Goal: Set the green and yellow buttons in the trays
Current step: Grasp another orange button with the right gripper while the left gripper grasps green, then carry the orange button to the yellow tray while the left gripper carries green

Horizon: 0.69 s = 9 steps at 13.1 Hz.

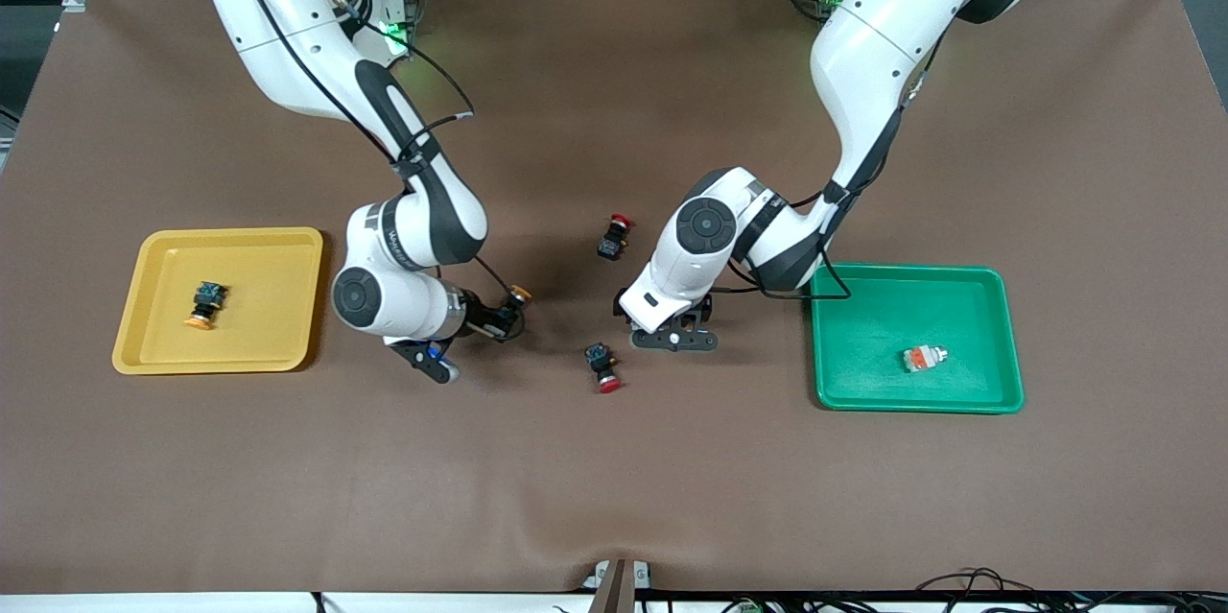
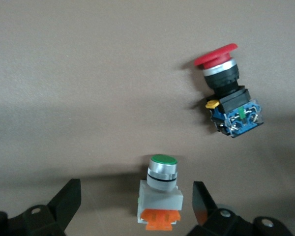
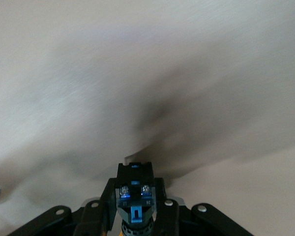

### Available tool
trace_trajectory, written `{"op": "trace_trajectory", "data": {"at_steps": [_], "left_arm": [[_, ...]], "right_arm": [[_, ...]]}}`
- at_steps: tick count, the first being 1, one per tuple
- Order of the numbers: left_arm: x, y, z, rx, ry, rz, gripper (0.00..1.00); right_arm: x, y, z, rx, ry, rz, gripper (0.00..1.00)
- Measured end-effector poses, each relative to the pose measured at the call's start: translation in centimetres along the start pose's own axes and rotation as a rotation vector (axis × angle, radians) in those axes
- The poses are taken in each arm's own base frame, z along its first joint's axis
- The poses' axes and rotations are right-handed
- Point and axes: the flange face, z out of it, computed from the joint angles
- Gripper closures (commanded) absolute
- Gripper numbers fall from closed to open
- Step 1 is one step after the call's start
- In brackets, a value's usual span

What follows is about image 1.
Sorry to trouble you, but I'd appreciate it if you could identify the grey orange switch block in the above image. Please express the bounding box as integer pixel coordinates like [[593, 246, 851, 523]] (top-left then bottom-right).
[[900, 343, 951, 374]]

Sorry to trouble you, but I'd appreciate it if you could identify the red push button black body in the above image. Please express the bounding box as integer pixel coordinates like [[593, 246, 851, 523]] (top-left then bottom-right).
[[584, 342, 625, 394], [597, 213, 636, 262]]

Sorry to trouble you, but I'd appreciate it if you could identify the brown table mat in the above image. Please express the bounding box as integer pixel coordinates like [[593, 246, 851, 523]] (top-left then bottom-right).
[[0, 0, 1228, 595]]

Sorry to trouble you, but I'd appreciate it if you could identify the yellow plastic tray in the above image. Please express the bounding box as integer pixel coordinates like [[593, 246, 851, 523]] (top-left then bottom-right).
[[111, 227, 325, 375]]

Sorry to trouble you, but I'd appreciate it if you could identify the green plastic tray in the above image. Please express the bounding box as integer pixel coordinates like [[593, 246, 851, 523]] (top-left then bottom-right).
[[809, 265, 1026, 414]]

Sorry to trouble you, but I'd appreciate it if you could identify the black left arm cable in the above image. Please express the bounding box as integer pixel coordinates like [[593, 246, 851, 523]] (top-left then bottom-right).
[[715, 181, 855, 302]]

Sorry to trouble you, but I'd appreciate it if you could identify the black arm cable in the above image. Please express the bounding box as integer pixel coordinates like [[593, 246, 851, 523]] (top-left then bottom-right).
[[715, 181, 855, 302], [206, 0, 529, 345]]

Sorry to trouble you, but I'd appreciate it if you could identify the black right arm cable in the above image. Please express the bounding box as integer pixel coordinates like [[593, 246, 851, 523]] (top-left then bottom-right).
[[206, 0, 529, 345]]

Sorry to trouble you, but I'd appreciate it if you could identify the brown post with white brackets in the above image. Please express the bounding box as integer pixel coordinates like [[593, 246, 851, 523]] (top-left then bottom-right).
[[580, 558, 653, 613]]

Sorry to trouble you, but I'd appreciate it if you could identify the black cable bundle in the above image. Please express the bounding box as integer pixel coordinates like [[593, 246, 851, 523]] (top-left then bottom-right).
[[911, 567, 1228, 613]]

